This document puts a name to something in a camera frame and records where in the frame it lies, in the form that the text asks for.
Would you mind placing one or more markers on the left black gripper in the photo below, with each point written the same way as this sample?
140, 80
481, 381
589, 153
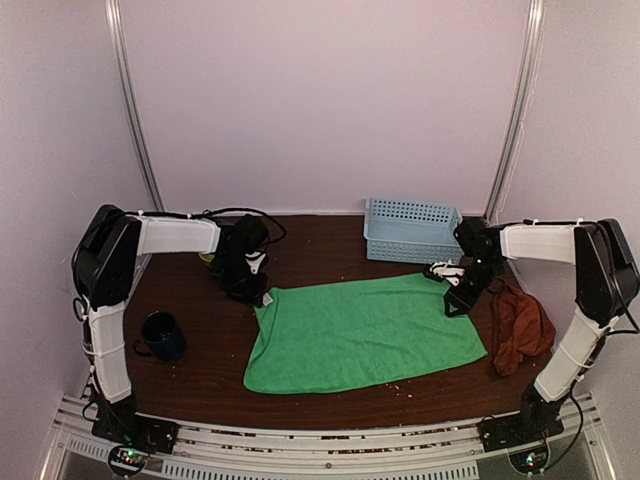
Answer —
252, 294

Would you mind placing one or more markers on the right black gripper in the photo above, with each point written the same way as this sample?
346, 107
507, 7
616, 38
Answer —
462, 301

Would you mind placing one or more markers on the green towel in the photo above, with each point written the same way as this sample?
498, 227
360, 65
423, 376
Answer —
350, 335

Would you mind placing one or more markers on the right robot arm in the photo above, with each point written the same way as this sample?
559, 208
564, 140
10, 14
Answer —
606, 282

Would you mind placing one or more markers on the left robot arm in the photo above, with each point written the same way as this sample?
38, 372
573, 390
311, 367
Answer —
103, 268

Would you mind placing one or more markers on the green plastic bowl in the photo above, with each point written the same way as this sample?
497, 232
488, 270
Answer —
207, 258

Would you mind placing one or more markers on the brown towel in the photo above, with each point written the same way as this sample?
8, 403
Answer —
521, 329

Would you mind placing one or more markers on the dark blue mug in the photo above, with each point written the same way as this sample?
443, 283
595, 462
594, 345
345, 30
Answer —
160, 338

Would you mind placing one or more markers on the light blue plastic basket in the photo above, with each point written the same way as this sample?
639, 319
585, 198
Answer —
403, 231

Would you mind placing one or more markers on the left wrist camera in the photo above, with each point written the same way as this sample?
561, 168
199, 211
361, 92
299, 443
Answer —
255, 261

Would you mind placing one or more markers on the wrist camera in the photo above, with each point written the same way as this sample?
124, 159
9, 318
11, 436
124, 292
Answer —
444, 272
255, 261

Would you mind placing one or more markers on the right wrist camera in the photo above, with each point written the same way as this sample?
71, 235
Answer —
444, 272

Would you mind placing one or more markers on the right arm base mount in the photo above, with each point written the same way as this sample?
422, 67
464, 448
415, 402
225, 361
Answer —
497, 433

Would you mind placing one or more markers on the aluminium front rail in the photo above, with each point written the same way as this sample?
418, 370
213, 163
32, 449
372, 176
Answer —
450, 450

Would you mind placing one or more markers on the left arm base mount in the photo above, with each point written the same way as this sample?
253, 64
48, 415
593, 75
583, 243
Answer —
146, 434

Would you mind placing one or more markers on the left aluminium frame post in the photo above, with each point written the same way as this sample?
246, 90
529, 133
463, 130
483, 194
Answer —
118, 41

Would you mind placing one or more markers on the aluminium frame post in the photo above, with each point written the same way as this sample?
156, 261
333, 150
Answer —
525, 85
118, 41

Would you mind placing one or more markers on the right aluminium frame post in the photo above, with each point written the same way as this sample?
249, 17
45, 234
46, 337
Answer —
525, 85

